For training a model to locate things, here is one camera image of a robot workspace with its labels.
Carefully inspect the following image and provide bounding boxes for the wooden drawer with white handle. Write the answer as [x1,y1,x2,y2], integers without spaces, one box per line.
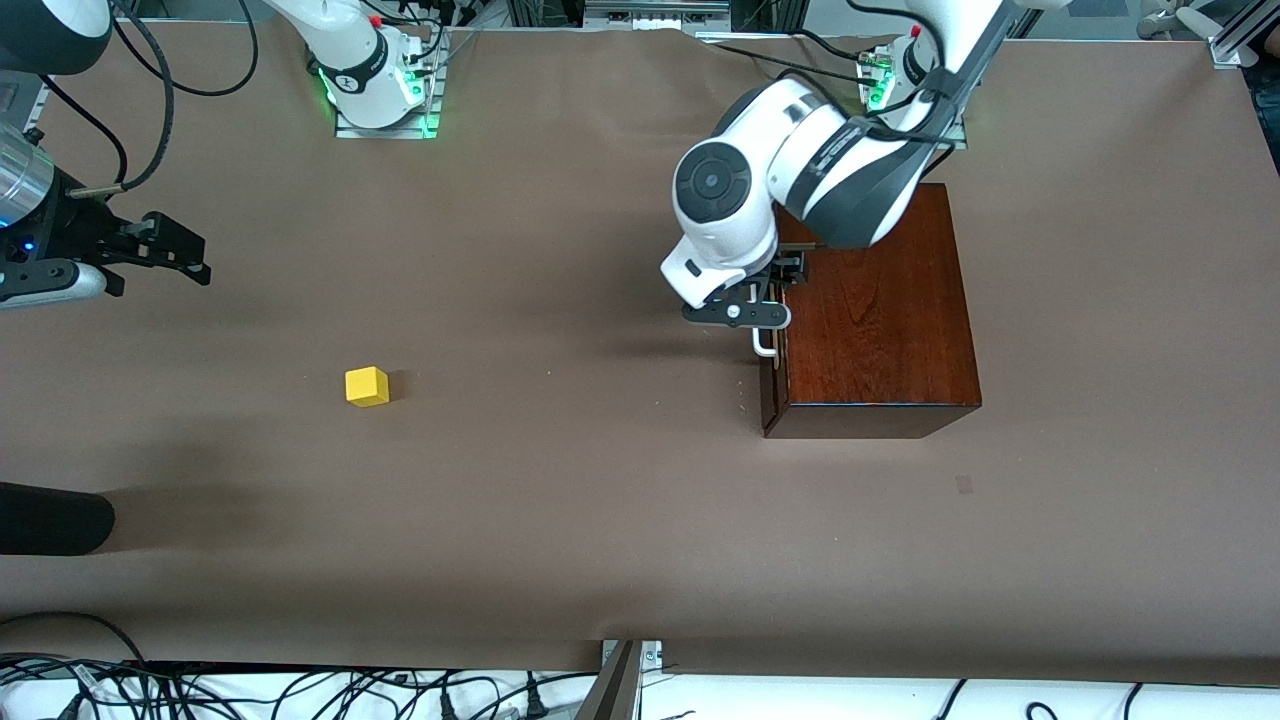
[751,240,790,396]

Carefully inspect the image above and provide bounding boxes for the yellow wooden block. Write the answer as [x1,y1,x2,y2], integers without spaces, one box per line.
[345,366,391,408]

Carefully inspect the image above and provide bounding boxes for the dark brown wooden cabinet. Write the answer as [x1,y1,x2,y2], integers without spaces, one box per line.
[757,182,983,439]

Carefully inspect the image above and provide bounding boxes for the black rounded cylinder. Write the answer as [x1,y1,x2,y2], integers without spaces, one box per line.
[0,482,116,556]

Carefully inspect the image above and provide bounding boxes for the brown table cover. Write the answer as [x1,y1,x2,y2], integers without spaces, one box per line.
[0,20,1280,687]

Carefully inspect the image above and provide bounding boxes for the dark grey aluminium beam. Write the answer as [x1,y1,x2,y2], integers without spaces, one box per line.
[574,640,644,720]

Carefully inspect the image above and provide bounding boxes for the aluminium corner profile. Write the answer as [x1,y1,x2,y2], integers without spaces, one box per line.
[1207,12,1280,70]

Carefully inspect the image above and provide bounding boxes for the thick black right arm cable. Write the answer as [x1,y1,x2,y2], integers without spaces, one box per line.
[36,0,179,194]

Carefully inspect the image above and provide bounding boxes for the aluminium side rail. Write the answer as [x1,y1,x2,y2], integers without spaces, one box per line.
[0,72,53,141]

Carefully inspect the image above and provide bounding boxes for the thin black looping cable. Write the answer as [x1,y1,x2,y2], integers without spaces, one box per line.
[150,0,262,99]

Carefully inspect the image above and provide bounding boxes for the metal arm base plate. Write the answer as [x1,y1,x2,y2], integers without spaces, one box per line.
[335,28,447,140]
[862,40,969,150]

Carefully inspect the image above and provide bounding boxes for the black cable to arm base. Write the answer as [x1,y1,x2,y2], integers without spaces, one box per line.
[714,30,887,87]

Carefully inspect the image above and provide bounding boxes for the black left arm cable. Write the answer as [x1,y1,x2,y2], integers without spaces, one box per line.
[778,0,993,148]

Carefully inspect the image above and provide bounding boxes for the aluminium frame rail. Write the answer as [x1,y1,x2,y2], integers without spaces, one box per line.
[584,0,732,32]

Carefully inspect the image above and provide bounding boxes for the black cable loop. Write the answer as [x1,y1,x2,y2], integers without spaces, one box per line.
[0,611,151,668]

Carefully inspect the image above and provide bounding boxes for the silver metal bracket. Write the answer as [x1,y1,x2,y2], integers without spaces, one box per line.
[600,640,664,673]

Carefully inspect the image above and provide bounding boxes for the black cable tangle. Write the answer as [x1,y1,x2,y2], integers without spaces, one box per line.
[0,655,601,720]

